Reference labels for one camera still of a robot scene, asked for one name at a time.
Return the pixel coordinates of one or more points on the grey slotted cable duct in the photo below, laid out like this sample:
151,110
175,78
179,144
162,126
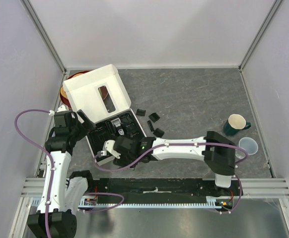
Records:
209,204

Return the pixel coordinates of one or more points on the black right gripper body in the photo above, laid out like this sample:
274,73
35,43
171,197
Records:
124,161

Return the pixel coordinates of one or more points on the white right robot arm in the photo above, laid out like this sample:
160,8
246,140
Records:
213,149

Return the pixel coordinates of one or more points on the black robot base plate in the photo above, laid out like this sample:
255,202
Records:
154,191

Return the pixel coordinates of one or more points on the red wooden bowl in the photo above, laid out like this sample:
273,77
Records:
63,96

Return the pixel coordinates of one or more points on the black plastic box tray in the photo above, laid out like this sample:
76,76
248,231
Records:
105,131

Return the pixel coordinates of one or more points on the aluminium front frame rail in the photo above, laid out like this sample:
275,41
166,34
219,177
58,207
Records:
252,187

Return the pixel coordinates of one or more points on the black comb guard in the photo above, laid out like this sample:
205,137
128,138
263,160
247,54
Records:
154,117
158,132
141,112

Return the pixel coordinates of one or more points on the small black clipper attachment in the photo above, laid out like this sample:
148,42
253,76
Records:
150,126

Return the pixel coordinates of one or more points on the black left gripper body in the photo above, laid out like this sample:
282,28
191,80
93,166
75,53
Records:
79,131

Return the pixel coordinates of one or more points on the green ceramic mug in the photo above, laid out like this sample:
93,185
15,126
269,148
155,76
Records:
234,124

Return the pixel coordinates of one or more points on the clear plastic measuring cup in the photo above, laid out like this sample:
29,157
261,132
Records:
249,145

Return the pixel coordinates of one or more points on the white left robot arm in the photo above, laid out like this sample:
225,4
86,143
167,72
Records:
56,213

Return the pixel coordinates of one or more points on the white cardboard clipper box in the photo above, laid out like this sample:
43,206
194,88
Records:
100,93

